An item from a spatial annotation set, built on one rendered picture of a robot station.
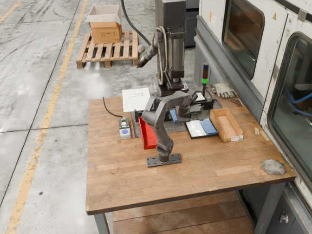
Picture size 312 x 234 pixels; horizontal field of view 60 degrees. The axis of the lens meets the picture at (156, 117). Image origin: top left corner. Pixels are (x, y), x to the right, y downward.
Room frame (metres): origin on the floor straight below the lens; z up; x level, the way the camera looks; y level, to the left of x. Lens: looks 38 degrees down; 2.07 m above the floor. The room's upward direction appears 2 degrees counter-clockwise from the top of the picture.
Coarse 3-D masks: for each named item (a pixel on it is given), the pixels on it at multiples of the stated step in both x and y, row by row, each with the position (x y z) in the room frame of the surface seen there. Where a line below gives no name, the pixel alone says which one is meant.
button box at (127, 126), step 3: (105, 108) 1.61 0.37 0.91; (108, 111) 1.57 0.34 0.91; (114, 114) 1.53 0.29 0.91; (123, 117) 1.47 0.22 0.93; (120, 120) 1.43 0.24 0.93; (126, 120) 1.43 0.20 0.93; (120, 123) 1.40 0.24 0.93; (126, 123) 1.39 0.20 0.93; (120, 126) 1.37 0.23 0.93; (123, 126) 1.37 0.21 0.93; (126, 126) 1.37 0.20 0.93; (129, 126) 1.37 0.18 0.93; (120, 129) 1.35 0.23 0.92
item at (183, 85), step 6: (168, 78) 1.53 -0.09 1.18; (174, 78) 1.48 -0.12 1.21; (180, 78) 1.52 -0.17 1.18; (162, 84) 1.52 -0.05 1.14; (168, 84) 1.50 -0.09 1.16; (174, 84) 1.45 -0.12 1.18; (180, 84) 1.45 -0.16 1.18; (186, 84) 1.51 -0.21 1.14; (162, 90) 1.46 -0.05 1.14; (168, 90) 1.45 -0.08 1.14; (174, 90) 1.45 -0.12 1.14; (180, 90) 1.45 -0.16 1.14; (186, 90) 1.46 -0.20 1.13; (162, 96) 1.44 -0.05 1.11
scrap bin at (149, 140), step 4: (140, 120) 1.42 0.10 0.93; (140, 124) 1.34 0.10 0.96; (144, 124) 1.41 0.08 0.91; (140, 128) 1.32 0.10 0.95; (144, 128) 1.37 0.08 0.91; (148, 128) 1.37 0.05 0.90; (144, 132) 1.33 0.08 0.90; (148, 132) 1.33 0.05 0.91; (152, 132) 1.33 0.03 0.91; (144, 136) 1.29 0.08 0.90; (148, 136) 1.29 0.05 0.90; (152, 136) 1.29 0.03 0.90; (144, 140) 1.25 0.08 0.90; (148, 140) 1.25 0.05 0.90; (152, 140) 1.25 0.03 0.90; (156, 140) 1.25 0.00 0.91; (144, 144) 1.22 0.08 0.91; (148, 144) 1.21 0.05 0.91; (152, 144) 1.21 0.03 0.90; (156, 144) 1.19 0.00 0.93; (144, 148) 1.18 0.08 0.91; (148, 148) 1.18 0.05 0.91; (152, 148) 1.18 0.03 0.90
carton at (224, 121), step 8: (216, 112) 1.46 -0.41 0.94; (224, 112) 1.47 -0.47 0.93; (216, 120) 1.34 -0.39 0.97; (224, 120) 1.42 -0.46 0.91; (232, 120) 1.37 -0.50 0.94; (216, 128) 1.33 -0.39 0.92; (224, 128) 1.34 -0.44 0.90; (232, 128) 1.34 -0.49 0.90; (240, 128) 1.26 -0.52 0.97; (224, 136) 1.26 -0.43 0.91; (232, 136) 1.26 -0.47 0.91; (240, 136) 1.23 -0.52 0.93
